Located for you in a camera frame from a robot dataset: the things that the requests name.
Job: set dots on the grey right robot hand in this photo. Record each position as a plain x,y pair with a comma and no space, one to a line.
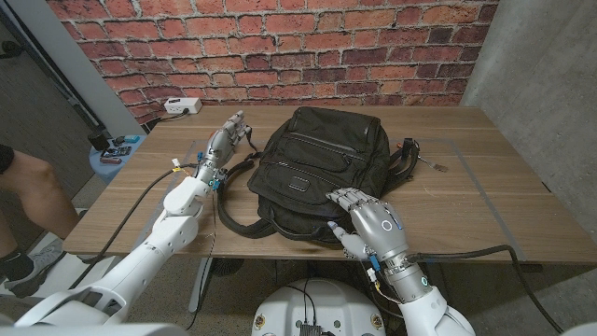
378,228

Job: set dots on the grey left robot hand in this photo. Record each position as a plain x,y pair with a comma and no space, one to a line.
219,147

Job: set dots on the black backpack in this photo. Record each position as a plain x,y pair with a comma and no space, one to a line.
317,154

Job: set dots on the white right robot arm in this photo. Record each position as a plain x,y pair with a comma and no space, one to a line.
434,312

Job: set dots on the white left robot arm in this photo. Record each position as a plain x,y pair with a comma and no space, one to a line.
172,228

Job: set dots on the white power strip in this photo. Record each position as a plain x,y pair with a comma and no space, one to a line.
183,106

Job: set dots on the teal small box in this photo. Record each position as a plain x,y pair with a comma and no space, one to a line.
132,139

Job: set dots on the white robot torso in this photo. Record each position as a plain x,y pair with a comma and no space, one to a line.
322,303

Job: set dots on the black flat device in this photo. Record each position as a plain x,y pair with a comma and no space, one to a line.
116,151

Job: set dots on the red flat item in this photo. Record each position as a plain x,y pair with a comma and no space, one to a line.
110,160

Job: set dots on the light blue round stool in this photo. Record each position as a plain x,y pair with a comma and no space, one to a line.
105,170

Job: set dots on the brick print backdrop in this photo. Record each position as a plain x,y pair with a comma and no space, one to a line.
280,46

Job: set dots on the black round ribbed object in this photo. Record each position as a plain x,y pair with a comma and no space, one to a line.
227,267

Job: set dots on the grey table leg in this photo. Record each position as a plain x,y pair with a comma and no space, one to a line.
200,284

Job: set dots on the person's bare leg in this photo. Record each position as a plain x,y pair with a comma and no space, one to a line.
37,186

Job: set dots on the grey sneaker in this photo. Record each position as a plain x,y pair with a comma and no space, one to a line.
44,259

